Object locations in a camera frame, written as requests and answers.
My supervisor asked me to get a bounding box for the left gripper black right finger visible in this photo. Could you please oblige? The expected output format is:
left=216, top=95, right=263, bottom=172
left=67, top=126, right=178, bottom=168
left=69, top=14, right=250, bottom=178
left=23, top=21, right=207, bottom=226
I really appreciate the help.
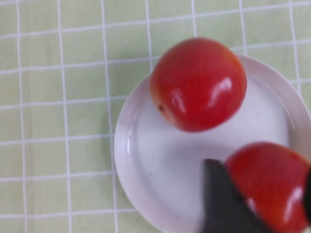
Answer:
left=302, top=166, right=311, bottom=219

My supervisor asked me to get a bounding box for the green checkered tablecloth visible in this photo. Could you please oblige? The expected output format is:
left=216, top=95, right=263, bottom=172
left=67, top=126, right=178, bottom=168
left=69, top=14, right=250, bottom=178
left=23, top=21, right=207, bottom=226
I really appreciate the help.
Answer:
left=0, top=0, right=311, bottom=233

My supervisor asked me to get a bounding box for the red apple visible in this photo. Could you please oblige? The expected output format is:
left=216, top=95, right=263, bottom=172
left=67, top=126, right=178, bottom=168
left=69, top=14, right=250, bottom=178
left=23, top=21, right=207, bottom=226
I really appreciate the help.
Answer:
left=223, top=142, right=311, bottom=233
left=149, top=36, right=248, bottom=133

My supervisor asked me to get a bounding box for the white round plate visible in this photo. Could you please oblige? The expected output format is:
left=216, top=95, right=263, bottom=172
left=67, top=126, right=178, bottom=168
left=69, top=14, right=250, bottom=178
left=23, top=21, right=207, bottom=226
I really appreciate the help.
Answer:
left=113, top=54, right=308, bottom=233

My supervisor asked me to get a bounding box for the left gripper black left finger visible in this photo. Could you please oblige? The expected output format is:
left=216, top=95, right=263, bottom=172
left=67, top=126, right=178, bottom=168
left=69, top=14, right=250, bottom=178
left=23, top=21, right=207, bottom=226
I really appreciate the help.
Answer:
left=201, top=159, right=272, bottom=233

